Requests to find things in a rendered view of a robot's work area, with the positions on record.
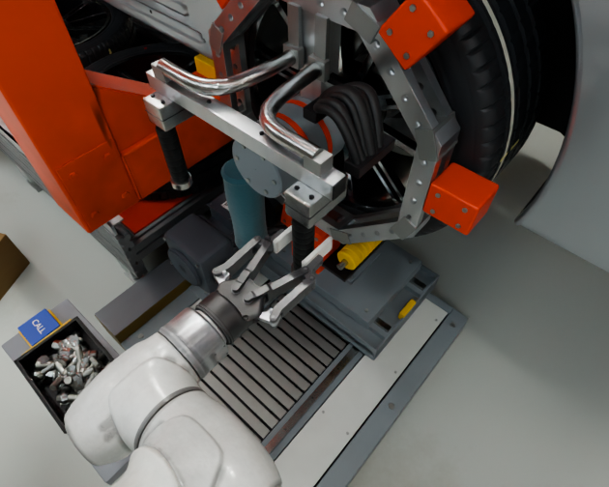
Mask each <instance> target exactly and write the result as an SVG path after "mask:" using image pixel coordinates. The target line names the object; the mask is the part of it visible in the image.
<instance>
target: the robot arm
mask: <svg viewBox="0 0 609 487"><path fill-rule="evenodd" d="M291 241H292V225H291V226H289V227H288V228H287V229H286V230H283V229H281V230H279V231H277V232H276V233H275V234H274V235H273V236H272V237H270V236H266V237H265V240H264V239H261V237H260V236H255V237H254V238H253V239H251V240H250V241H249V242H248V243H247V244H246V245H245V246H243V247H242V248H241V249H240V250H239V251H238V252H237V253H235V254H234V255H233V256H232V257H231V258H230V259H229V260H228V261H226V262H225V263H224V264H222V265H220V266H218V267H216V268H214V269H213V275H214V279H215V282H217V283H218V287H217V289H216V290H215V291H214V292H213V293H211V294H210V295H208V296H207V297H206V298H205V299H204V300H203V301H201V302H200V303H199V304H197V305H196V307H195V309H193V308H191V307H187V308H185V309H184V310H183V311H182V312H180V313H179V314H178V315H177V316H176V317H174V318H173V319H172V320H171V321H170V322H168V323H167V324H166V325H165V326H163V327H161V328H160V329H159V331H158V332H156V333H155V334H153V335H152V336H150V337H149V338H147V339H145V340H143V341H141V342H138V343H136V344H135V345H133V346H132V347H130V348H129V349H127V350H126V351H125V352H124V353H123V354H121V355H120V356H118V357H117V358H116V359H114V360H113V361H112V362H111V363H109V364H108V365H107V366H106V367H105V368H104V369H103V371H102V372H101V373H100V374H99V375H97V376H96V377H95V378H94V379H93V380H92V382H91V383H90V384H89V385H88V386H87V387H86V388H84V389H83V390H82V391H81V393H80V394H79V395H78V396H77V397H76V399H75V400H74V401H73V403H72V404H71V406H70V407H69V409H68V410H67V412H66V414H65V417H64V421H65V428H66V431H67V434H68V436H69V438H70V440H71V442H72V444H73V445H74V447H75V448H76V449H77V450H78V452H79V453H80V454H81V455H82V456H83V457H84V458H85V459H86V460H87V461H88V462H89V463H91V464H92V465H94V466H102V465H107V464H110V463H114V462H117V461H119V460H122V459H124V458H126V457H128V456H129V455H130V454H131V456H130V460H129V465H128V467H127V470H126V472H125V473H124V475H123V476H122V477H121V478H120V479H119V480H118V481H117V482H116V483H115V484H114V485H112V486H111V487H282V486H281V485H282V480H281V477H280V474H279V471H278V469H277V467H276V464H275V462H274V461H273V459H272V457H271V456H270V454H269V453H268V451H267V450H266V448H265V447H264V446H263V445H262V444H261V443H260V442H259V440H258V439H257V438H256V437H255V436H254V435H253V434H252V432H251V431H250V430H249V429H248V428H247V427H246V426H245V425H244V424H243V423H242V422H241V421H240V420H239V419H238V418H237V417H236V416H235V415H234V414H233V413H232V412H230V411H229V410H228V409H227V408H226V407H224V406H223V405H222V404H220V403H219V402H218V401H216V400H215V399H213V398H212V397H211V396H209V395H208V394H207V393H206V392H205V391H204V390H203V389H202V388H201V386H200V385H199V384H198V383H199V382H200V380H202V379H203V378H205V377H206V376H207V374H208V373H209V372H210V371H211V370H212V369H213V368H214V367H215V366H216V365H217V364H218V363H219V362H220V361H221V360H222V359H223V358H225V357H226V356H227V355H228V347H227V345H231V344H232V343H233V342H234V341H235V340H236V339H237V338H238V337H239V336H240V335H241V334H242V333H244V332H245V331H246V330H247V328H248V327H249V326H250V325H252V324H254V323H257V322H259V321H262V322H265V323H267V324H270V327H271V328H272V329H276V328H277V327H278V325H279V323H280V321H281V319H282V317H284V316H285V315H286V314H287V313H288V312H289V311H290V310H291V309H292V308H293V307H295V306H296V305H297V304H298V303H299V302H300V301H301V300H302V299H304V298H305V297H306V296H307V295H308V294H309V293H310V292H311V291H312V290H313V289H314V288H315V276H314V275H312V274H313V273H315V272H316V271H317V270H318V269H319V268H320V267H321V266H322V264H323V257H324V256H325V255H326V254H327V253H328V252H329V251H330V250H332V249H333V238H332V237H331V236H329V237H327V238H326V239H325V240H324V241H323V242H322V243H321V244H320V245H319V246H318V247H317V248H315V249H314V250H313V251H312V252H311V253H310V254H309V255H308V256H307V257H306V258H305V259H303V261H302V267H301V268H299V269H298V270H296V271H294V272H291V273H289V274H287V275H285V276H284V277H282V278H280V279H279V280H277V281H275V282H273V283H271V284H265V285H263V286H261V287H260V286H259V285H256V284H255V283H254V282H253V281H254V279H255V277H256V276H257V274H258V273H259V272H260V270H261V269H262V267H263V266H264V264H265V263H266V261H267V260H268V258H269V256H270V255H271V253H272V252H273V250H274V253H279V252H280V251H281V250H282V249H283V248H284V247H285V246H287V245H288V244H289V243H290V242H291ZM253 256H254V257H253ZM252 257H253V258H252ZM251 258H252V260H251V261H250V263H249V264H248V266H247V267H246V269H244V270H243V271H242V273H241V274H240V276H239V277H238V278H237V279H231V280H228V279H229V277H230V276H232V275H233V274H234V273H235V272H236V271H238V270H239V269H240V268H241V267H242V266H243V265H244V264H245V263H246V262H247V261H249V260H250V259H251ZM296 286H297V287H296ZM295 287H296V288H295ZM293 288H295V289H293ZM291 289H293V290H292V291H291V292H290V293H289V294H288V295H287V296H285V297H284V298H283V299H282V300H281V301H280V302H279V303H278V304H277V305H276V306H275V307H274V309H272V308H270V309H269V310H268V311H267V312H263V311H264V305H266V304H267V303H269V302H271V301H272V300H273V299H274V298H276V297H278V296H280V295H282V294H283V293H285V292H287V291H289V290H291Z"/></svg>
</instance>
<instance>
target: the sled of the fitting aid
mask: <svg viewBox="0 0 609 487"><path fill-rule="evenodd" d="M260 273H262V274H263V275H264V276H266V277H267V278H268V279H269V280H271V281H272V282H275V281H277V280H279V279H280V278H282V277H284V276H285V275H287V274H289V273H290V272H289V271H288V270H286V269H285V268H283V267H282V266H281V265H280V264H279V263H278V262H276V261H275V260H274V259H273V253H271V255H270V256H269V258H268V260H267V261H266V263H265V264H264V266H263V267H262V269H261V270H260ZM439 276H440V275H439V274H437V273H435V272H434V271H432V270H431V269H429V268H427V267H426V266H424V265H423V264H421V267H420V270H419V271H418V272H417V273H416V274H415V275H414V276H413V278H412V279H411V280H410V281H409V282H408V283H407V284H406V286H405V287H404V288H403V289H402V290H401V291H400V292H399V294H398V295H397V296H396V297H395V298H394V299H393V300H392V302H391V303H390V304H389V305H388V306H387V307H386V309H385V310H384V311H383V312H382V313H381V314H380V315H379V317H378V318H377V319H376V320H375V321H374V322H373V323H372V324H371V326H370V327H369V328H368V329H366V328H364V327H363V326H362V325H360V324H359V323H358V322H356V321H355V320H354V319H352V318H351V317H350V316H348V315H347V314H346V313H344V312H343V311H342V310H340V309H339V308H338V307H336V306H335V305H334V304H332V303H331V302H330V301H328V300H327V299H325V298H324V297H323V296H321V295H320V294H319V293H317V292H316V291H315V290H312V291H311V292H310V293H309V294H308V295H307V296H306V297H305V298H304V299H302V300H301V301H300V302H299V303H300V304H301V305H302V306H303V307H305V308H306V309H307V310H309V311H310V312H311V313H312V314H314V315H315V316H316V317H318V318H319V319H320V320H321V321H323V322H324V323H325V324H327V325H328V326H329V327H330V328H332V329H333V330H335V331H336V332H337V333H338V334H340V335H341V336H342V337H344V338H345V339H346V340H347V341H349V342H350V343H351V344H353V345H354V346H355V347H356V348H358V349H359V350H360V351H362V352H363V353H364V354H365V355H367V356H368V357H369V358H371V359H372V360H375V359H376V358H377V357H378V356H379V354H380V353H381V352H382V351H383V349H384V348H385V347H386V346H387V345H388V343H389V342H390V341H391V340H392V338H393V337H394V336H395V335H396V334H397V332H398V331H399V330H400V329H401V328H402V326H403V325H404V324H405V323H406V321H407V320H408V319H409V318H410V317H411V315H412V314H413V313H414V312H415V311H416V309H417V308H418V307H419V306H420V305H421V303H422V302H423V301H424V300H425V298H426V297H427V296H428V295H429V293H430V292H431V291H432V290H433V289H434V287H435V285H436V283H437V281H438V278H439Z"/></svg>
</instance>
